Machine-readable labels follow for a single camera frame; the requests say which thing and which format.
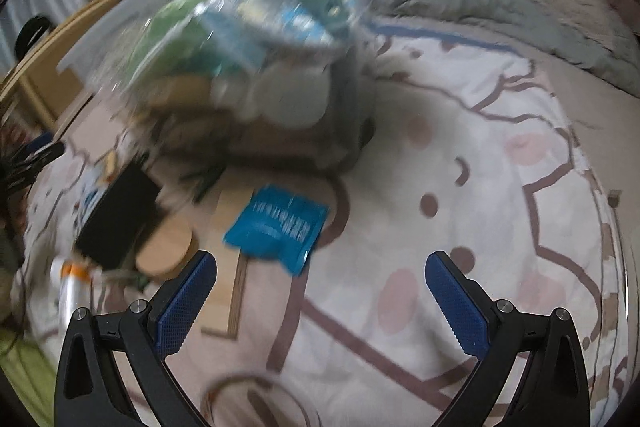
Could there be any thin wooden board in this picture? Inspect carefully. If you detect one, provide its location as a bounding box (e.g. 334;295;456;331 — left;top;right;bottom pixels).
200;179;281;340

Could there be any grey duvet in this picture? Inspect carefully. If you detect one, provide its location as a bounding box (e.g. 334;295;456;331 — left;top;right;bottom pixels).
375;0;640;92

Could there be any clear plastic storage bin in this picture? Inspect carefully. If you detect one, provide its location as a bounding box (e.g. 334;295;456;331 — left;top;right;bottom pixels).
56;0;381;172

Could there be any cartoon printed blanket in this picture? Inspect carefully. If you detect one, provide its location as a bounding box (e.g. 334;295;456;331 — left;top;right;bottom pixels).
15;22;631;427

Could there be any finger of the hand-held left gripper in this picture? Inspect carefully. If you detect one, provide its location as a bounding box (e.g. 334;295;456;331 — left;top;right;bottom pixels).
4;142;67;175
19;132;55;154

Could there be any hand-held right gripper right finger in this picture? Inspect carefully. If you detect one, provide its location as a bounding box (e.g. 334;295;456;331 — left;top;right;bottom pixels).
425;250;591;427

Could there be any yellow-green cloth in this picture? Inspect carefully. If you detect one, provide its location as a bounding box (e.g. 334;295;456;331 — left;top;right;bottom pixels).
0;327;57;427

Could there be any round wooden disc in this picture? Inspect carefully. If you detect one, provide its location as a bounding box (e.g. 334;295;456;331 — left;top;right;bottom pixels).
135;219;193;278

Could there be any blue foil packet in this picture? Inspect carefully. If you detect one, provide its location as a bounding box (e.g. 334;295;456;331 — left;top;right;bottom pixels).
222;184;328;278

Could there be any long wooden shelf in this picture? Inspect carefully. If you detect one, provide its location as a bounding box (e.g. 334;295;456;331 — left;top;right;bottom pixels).
0;0;166;138

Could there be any black cardboard box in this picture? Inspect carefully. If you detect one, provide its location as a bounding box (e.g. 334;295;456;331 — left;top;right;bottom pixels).
74;159;163;270

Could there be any white round jar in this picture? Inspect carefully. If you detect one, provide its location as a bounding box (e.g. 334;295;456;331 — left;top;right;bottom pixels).
250;62;333;130

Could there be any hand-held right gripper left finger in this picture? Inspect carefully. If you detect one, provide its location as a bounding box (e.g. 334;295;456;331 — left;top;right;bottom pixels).
54;250;218;427

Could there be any green dotted tissue pack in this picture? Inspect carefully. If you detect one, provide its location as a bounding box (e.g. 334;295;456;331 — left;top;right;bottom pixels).
130;0;236;82

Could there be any black visor cap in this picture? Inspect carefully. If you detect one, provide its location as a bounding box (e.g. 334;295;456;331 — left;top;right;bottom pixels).
14;17;53;58

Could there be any white tube with orange band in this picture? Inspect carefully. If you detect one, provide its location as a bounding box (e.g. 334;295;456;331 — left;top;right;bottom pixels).
50;257;96;323

